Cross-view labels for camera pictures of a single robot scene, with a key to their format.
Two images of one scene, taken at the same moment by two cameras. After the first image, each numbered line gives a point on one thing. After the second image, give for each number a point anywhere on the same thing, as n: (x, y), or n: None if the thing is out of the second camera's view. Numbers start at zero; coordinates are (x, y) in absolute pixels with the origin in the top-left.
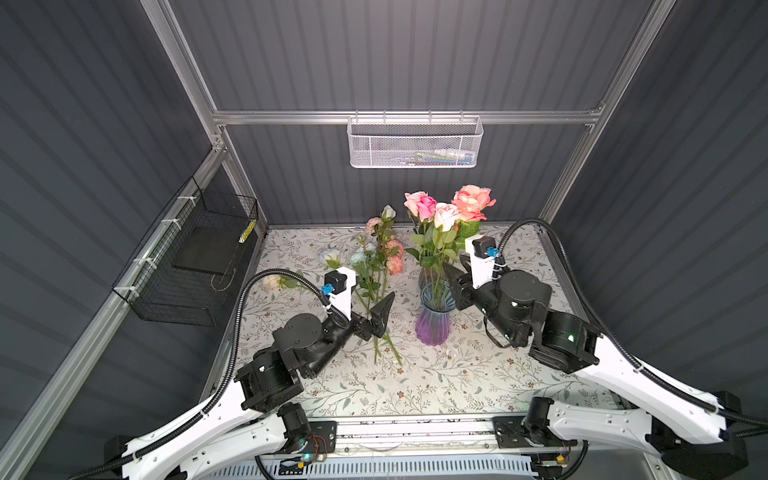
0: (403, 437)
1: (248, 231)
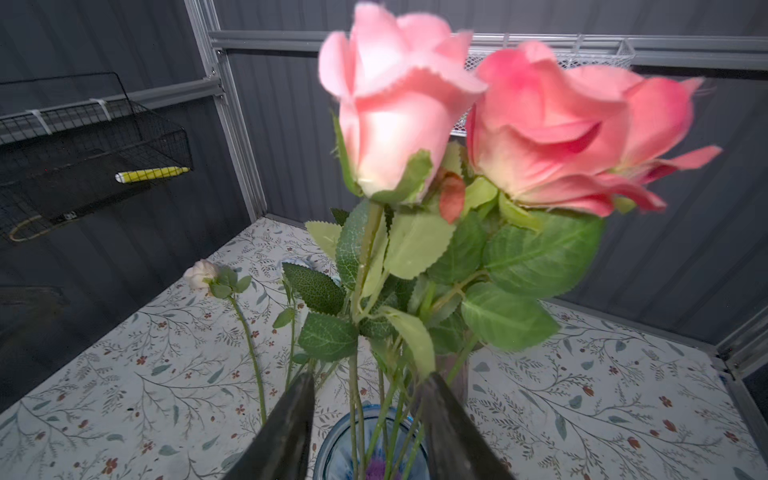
0: None
1: (148, 173)
